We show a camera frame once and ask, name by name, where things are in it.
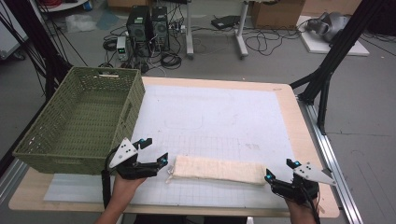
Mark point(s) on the brown cardboard box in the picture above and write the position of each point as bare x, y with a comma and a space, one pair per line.
277, 14

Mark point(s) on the white floor board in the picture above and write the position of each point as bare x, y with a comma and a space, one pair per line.
317, 46

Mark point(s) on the person's right hand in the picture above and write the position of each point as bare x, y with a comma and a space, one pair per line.
300, 210

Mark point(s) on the white grid mat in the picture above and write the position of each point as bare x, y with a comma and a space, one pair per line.
218, 118

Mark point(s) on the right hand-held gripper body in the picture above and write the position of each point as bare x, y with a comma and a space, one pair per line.
299, 185

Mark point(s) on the green woven plastic basket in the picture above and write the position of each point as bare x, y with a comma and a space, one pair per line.
84, 118

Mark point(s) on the person's dark clothing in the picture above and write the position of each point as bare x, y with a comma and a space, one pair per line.
186, 219

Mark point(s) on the black metal tripod stand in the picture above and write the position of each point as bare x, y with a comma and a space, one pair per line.
339, 46

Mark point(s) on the black computer tower green sticker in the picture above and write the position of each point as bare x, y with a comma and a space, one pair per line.
138, 29

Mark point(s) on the clear plastic bag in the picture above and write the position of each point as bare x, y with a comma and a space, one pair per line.
79, 23

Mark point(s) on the white power strip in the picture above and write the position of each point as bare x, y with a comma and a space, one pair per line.
177, 28

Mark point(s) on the aluminium frame rail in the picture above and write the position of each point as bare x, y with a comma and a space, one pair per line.
12, 180
333, 155

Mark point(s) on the flat black device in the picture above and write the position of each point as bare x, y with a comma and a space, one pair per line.
224, 22

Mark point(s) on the black metal frame stand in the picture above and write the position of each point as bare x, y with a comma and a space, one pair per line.
43, 46

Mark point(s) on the white desk leg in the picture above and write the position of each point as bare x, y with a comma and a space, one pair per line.
189, 31
242, 31

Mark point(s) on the grey bench power supply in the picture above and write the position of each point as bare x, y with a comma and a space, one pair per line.
122, 48

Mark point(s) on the grey rounded device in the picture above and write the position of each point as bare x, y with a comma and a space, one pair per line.
330, 26

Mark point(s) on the person's left hand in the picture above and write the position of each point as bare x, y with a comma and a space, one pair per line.
126, 186

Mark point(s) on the blue floor sheet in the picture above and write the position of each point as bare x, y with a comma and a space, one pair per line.
107, 19

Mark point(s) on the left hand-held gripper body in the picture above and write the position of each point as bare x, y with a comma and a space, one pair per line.
126, 155

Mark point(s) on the cream towel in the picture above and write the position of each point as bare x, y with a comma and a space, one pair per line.
218, 169

